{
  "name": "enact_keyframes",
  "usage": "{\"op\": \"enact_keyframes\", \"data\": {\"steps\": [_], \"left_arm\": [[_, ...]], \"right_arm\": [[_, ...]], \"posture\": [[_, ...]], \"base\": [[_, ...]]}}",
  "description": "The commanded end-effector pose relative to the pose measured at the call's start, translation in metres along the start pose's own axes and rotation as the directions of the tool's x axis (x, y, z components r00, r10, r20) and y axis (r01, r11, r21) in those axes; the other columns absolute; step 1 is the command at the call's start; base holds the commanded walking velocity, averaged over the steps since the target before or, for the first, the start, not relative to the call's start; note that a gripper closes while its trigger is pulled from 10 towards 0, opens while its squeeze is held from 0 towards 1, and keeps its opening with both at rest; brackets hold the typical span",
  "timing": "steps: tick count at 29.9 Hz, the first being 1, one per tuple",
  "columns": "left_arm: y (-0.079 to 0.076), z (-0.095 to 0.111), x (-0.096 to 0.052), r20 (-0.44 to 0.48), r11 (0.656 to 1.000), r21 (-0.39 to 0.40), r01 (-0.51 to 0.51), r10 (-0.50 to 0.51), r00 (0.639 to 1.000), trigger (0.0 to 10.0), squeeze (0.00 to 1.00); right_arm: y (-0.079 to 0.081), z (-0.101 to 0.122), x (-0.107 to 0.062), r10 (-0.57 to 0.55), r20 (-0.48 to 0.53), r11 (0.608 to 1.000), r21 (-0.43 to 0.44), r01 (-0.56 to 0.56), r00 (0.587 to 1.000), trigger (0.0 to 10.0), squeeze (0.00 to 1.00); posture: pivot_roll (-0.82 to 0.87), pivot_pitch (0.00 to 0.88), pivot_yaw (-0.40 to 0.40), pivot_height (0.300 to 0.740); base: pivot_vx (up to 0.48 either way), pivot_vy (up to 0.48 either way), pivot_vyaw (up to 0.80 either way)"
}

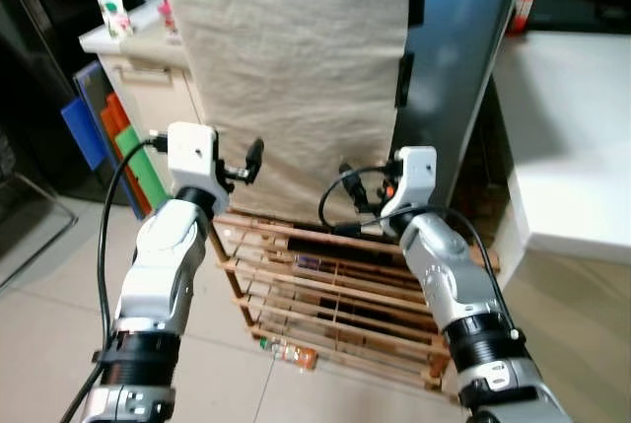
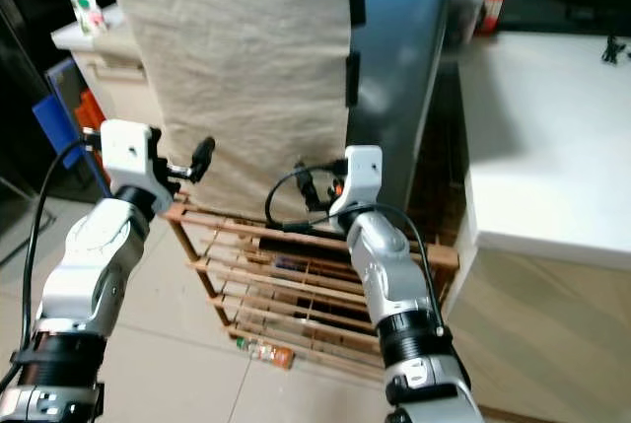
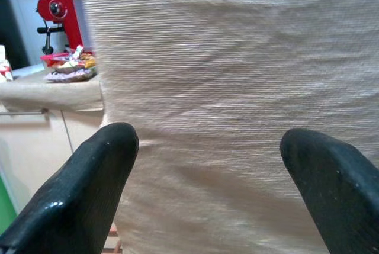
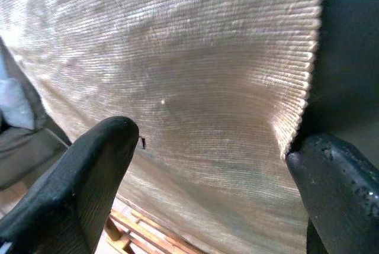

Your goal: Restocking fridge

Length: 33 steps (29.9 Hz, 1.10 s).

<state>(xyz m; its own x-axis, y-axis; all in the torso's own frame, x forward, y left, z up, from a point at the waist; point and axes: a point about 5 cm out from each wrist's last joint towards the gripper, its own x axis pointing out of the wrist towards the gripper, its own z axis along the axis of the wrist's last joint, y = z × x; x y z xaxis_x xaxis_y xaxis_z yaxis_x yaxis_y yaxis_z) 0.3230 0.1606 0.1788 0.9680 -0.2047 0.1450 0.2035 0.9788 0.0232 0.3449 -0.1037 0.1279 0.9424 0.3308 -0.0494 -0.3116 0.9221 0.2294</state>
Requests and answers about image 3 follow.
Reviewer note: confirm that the green cutting board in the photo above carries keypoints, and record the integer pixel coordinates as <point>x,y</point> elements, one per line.
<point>6,206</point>

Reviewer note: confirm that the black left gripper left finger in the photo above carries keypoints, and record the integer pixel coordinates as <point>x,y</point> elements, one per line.
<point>74,194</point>

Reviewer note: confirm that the red coffee machine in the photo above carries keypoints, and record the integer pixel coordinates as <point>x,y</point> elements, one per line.
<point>69,17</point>

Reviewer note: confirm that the pink lid plastic container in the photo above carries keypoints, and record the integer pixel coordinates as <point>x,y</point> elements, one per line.
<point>50,57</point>

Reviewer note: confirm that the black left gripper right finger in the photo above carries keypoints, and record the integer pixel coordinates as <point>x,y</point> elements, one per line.
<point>340,194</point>

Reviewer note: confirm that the white red carton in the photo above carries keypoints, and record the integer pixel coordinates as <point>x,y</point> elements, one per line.
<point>5,70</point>

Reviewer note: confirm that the beige kitchen cabinet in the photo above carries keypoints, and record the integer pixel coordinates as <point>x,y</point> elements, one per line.
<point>35,153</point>

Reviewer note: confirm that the tall black appliance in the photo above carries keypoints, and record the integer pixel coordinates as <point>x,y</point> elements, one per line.
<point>9,29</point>

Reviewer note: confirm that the white red snack packet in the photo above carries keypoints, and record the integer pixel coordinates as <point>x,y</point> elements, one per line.
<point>77,52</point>

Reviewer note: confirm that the large woven cloth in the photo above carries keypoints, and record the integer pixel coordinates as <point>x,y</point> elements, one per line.
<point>222,73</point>

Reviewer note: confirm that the wooden slatted rack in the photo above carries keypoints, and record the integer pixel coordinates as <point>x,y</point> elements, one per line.
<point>114,242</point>

